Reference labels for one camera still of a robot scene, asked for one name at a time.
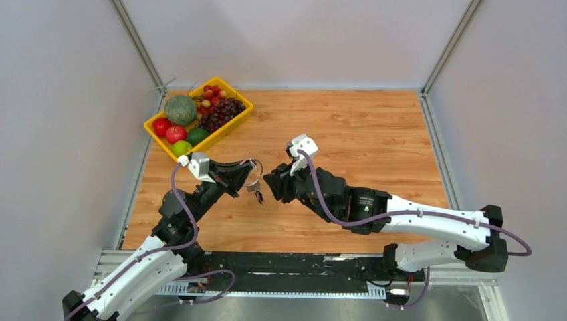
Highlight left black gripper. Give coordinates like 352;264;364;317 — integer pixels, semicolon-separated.
189;158;255;222

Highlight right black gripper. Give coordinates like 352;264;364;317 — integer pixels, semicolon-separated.
263;157;335;224

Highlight silver keyring with keys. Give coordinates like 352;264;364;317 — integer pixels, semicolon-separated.
240;158;265;205

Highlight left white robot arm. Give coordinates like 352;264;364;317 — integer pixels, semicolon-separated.
62;152;257;320

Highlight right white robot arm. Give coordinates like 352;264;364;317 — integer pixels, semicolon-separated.
263;163;509;280

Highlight dark green avocado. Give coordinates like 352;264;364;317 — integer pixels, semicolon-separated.
185;128;210;147

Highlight dark purple grape bunch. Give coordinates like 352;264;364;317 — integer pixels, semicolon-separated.
194;98;245;134

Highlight light green apple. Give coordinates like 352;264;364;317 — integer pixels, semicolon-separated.
171;140;193;158

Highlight red-pink apple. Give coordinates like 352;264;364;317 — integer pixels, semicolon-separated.
165;125;187;145

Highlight green melon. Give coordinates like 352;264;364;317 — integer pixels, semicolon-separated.
164;95;197;126

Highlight yellow plastic tray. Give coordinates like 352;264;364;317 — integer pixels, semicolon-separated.
143;77;253;161

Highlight red apple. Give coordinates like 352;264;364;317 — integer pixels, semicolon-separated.
152;117;172;138

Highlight white zip tie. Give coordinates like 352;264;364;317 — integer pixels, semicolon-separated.
145;77;177;96

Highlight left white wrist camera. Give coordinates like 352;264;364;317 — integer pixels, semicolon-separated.
177;152;214;183

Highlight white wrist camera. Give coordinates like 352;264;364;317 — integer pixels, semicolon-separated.
286;134;319;176
177;152;214;183

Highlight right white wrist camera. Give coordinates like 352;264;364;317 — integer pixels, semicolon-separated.
286;134;319;176

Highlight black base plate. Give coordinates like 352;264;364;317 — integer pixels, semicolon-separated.
186;251;425;290

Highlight white slotted cable duct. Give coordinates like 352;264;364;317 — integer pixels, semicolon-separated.
154;282;387;300

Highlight left aluminium frame post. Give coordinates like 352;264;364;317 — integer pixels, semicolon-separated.
109;0;164;87

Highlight aluminium frame post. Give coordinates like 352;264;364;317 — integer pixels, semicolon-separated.
109;0;164;87
421;0;484;97

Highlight right aluminium frame post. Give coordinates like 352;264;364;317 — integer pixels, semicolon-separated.
421;0;484;97

